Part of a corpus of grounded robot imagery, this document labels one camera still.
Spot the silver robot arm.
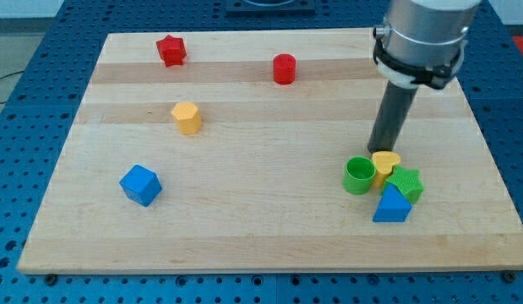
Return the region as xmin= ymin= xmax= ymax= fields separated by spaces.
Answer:
xmin=373 ymin=0 xmax=480 ymax=90

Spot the wooden board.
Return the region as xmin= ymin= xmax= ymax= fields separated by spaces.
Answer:
xmin=18 ymin=29 xmax=523 ymax=274

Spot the yellow hexagon block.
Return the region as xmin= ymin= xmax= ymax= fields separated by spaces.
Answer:
xmin=172 ymin=101 xmax=202 ymax=135

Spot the red cylinder block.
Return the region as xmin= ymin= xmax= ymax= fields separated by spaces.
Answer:
xmin=273 ymin=53 xmax=297 ymax=85

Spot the green cylinder block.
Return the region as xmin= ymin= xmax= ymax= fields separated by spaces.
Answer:
xmin=342 ymin=156 xmax=376 ymax=195

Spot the yellow heart block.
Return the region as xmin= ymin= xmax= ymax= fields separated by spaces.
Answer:
xmin=371 ymin=151 xmax=401 ymax=189

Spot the blue cube block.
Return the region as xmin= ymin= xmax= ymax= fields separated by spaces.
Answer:
xmin=119 ymin=165 xmax=162 ymax=207

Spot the red star block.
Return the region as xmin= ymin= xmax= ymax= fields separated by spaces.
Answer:
xmin=156 ymin=35 xmax=187 ymax=68

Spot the blue triangle block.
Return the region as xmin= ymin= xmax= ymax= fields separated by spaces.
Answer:
xmin=373 ymin=184 xmax=412 ymax=222

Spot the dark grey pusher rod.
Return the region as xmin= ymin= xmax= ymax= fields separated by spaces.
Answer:
xmin=368 ymin=82 xmax=417 ymax=153

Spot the green star block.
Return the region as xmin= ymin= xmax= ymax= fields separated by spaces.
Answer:
xmin=382 ymin=165 xmax=424 ymax=204

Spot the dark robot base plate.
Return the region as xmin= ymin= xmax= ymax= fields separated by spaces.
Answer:
xmin=224 ymin=0 xmax=316 ymax=16

